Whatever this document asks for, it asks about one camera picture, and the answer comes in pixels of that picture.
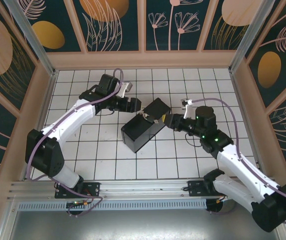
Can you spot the aluminium frame post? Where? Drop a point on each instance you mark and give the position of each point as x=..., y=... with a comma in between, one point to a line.
x=32, y=37
x=249, y=37

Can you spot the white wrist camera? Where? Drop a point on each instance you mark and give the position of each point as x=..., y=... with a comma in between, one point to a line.
x=187, y=105
x=125, y=89

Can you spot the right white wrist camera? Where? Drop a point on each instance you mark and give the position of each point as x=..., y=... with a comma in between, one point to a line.
x=187, y=105

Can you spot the grey metal sheet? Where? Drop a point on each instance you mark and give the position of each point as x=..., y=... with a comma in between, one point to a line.
x=143, y=225

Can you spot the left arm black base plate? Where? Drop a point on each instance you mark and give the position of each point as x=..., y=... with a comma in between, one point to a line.
x=93, y=188

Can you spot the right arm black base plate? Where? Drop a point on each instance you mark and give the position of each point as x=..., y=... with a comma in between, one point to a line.
x=195, y=188

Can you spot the black box with starry painting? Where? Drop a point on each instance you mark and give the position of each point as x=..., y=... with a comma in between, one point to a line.
x=143, y=132

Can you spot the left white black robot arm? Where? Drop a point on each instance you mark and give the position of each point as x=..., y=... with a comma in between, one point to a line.
x=70, y=117

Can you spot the aluminium mounting rail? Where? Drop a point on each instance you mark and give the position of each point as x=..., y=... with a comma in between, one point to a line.
x=143, y=186

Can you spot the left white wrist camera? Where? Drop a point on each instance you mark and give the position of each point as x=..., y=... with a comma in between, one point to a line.
x=125, y=89

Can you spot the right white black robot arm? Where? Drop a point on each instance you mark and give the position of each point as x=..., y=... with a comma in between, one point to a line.
x=243, y=167

